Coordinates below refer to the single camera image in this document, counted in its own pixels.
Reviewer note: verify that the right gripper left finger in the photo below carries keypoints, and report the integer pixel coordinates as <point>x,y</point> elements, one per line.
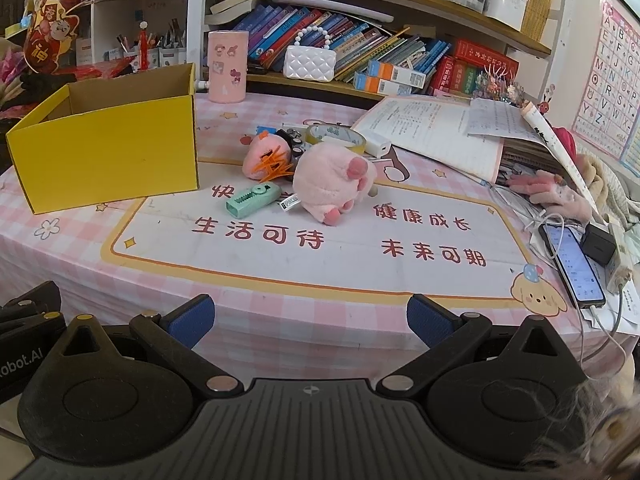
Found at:
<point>171,338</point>

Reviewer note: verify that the loose printed paper sheet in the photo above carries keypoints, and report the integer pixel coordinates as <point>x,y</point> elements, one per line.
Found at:
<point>499,120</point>

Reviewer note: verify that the white power strip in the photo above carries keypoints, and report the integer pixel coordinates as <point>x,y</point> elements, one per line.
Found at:
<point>619,270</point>

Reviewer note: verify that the open workbook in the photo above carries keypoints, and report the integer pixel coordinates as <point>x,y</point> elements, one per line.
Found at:
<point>436,129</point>

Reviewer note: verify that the yellow tape roll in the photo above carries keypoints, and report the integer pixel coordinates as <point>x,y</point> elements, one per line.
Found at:
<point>337,134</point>

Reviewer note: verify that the yellow cardboard box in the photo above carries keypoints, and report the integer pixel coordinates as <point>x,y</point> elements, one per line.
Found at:
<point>103,140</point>

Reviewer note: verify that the orange blue medicine box upper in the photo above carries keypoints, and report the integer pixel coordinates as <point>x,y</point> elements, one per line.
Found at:
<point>395,73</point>

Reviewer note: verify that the red fortune god decoration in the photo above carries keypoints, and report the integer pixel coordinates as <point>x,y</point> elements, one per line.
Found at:
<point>51,33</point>

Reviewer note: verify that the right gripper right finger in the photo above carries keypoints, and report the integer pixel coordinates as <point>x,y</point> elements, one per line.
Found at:
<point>451,341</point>

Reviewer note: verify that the smartphone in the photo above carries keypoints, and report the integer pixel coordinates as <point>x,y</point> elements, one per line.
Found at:
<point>576,272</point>

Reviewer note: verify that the large pink plush pig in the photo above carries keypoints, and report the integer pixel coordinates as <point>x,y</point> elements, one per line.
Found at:
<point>330,179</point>

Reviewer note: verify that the pink plush glove toy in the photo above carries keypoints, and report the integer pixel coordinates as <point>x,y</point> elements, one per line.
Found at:
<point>551,193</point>

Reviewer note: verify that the small pink plush chick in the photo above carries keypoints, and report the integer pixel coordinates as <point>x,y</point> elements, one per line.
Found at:
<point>269,158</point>

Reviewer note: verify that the white quilted pearl purse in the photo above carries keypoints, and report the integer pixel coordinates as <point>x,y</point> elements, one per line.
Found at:
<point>310,63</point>

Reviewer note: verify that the green correction tape dispenser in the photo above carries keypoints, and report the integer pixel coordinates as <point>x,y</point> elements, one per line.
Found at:
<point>243,204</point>

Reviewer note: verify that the black power adapter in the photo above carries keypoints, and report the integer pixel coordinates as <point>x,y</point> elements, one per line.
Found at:
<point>598,244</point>

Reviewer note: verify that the red dictionary books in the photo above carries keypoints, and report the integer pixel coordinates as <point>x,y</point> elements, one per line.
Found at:
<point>466,65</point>

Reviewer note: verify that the orange blue medicine box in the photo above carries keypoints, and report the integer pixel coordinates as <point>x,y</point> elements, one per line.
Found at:
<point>384,87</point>
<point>395,73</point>

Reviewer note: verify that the red hanging tassel ornament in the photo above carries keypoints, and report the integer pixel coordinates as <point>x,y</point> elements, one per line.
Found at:
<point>143,45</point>

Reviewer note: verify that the black binder clip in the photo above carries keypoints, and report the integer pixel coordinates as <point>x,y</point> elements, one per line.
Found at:
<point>295,141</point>

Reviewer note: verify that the pink cylindrical pen holder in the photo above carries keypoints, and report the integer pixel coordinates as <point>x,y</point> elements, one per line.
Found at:
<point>227,66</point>

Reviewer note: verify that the pink checkered table mat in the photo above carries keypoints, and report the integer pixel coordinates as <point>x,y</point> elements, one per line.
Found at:
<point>295,298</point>

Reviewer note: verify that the alphabet wall poster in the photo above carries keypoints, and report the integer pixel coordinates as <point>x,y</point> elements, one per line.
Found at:
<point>608,113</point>

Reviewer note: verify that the orange blue medicine box lower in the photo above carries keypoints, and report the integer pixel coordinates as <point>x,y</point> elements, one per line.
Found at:
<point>384,87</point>

